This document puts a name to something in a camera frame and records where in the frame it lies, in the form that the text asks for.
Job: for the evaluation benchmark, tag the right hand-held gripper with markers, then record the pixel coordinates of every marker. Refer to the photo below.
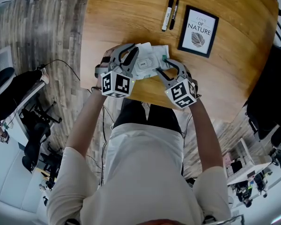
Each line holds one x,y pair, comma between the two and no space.
181,94

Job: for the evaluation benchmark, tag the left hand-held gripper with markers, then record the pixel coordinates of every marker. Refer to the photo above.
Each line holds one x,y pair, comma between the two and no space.
118,84

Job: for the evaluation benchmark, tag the white lidded wet wipe pack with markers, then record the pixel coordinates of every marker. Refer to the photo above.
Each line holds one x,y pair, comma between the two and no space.
145,65

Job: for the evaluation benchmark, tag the person's right forearm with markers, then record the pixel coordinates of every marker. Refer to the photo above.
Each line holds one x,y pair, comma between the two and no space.
206,135

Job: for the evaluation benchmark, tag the person's left forearm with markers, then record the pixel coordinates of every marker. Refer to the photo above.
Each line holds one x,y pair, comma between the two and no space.
84,125

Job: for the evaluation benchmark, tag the person's left hand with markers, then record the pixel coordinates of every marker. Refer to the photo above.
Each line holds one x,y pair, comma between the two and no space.
107,56

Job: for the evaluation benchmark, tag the person's right hand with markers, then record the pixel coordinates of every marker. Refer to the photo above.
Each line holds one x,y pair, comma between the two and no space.
194,84

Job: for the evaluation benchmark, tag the black framed leaf picture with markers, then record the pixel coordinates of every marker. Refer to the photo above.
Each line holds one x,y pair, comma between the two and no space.
199,30

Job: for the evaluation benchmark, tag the wooden table with white legs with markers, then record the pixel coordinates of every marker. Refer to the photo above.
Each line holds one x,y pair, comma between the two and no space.
224,74

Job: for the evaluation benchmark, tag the person's black trousers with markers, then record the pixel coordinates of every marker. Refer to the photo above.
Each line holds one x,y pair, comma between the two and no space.
133,114

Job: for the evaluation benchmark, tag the white barrel marker pen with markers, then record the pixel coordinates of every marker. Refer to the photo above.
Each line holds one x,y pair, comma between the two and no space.
167,15

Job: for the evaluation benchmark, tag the black marker pen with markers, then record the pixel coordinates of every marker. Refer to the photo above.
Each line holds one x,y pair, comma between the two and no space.
174,15

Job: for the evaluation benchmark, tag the black mesh office chair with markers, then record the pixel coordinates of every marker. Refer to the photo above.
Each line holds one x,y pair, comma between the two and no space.
271,90

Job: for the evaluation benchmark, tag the pink box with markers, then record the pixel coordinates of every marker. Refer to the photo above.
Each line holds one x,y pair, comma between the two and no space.
226,159

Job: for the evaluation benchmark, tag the person's white shirt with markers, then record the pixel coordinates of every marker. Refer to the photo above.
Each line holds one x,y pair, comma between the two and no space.
142,172

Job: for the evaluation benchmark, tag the grey white office chair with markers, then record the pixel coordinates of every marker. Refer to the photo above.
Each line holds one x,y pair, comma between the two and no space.
4,78

